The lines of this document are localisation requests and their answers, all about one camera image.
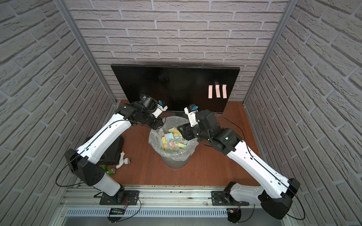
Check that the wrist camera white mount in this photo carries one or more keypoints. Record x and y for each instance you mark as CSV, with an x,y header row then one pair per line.
x,y
160,108
190,111

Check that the mesh waste bin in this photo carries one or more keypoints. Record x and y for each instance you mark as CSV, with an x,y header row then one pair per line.
x,y
175,159

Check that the small electronics board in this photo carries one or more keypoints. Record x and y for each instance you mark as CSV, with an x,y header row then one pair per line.
x,y
234,215
116,214

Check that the pink sticky note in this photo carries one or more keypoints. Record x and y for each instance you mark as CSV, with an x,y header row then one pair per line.
x,y
224,91
217,88
210,91

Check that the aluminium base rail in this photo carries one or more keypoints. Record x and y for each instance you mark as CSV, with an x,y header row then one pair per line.
x,y
87,204

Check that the left small electronics board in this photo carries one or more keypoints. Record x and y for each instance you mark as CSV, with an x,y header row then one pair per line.
x,y
116,214

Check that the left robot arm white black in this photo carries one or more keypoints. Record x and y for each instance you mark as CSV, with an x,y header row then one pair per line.
x,y
83,161

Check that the pink sticky note right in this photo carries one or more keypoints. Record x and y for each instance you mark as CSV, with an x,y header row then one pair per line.
x,y
224,91

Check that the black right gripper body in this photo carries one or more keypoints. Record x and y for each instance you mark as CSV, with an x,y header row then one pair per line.
x,y
190,133

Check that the pile of coloured sticky notes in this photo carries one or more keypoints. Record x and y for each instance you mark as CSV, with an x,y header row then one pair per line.
x,y
172,141

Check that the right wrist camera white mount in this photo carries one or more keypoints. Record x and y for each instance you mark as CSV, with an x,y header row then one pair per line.
x,y
190,111

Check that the pink sticky note middle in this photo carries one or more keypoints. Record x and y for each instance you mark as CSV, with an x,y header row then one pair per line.
x,y
217,88

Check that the black AOC monitor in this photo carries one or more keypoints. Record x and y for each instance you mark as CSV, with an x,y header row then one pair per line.
x,y
177,86

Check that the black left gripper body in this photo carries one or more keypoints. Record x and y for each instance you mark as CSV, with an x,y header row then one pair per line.
x,y
156,122

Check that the right small electronics board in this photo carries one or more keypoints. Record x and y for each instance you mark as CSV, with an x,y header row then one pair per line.
x,y
234,215

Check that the aluminium corner frame post right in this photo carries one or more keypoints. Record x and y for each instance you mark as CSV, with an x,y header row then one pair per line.
x,y
274,40

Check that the pink sticky note left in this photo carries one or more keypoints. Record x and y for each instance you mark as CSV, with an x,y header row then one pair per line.
x,y
210,91

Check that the green plastic fitting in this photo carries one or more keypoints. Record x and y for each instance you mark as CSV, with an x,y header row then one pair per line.
x,y
110,171

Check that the white plastic pipe fitting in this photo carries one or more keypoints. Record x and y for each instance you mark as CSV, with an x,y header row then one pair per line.
x,y
123,160

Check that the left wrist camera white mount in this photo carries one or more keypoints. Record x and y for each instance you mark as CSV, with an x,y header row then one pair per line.
x,y
160,108

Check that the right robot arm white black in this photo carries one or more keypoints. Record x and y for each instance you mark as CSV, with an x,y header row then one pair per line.
x,y
275,192

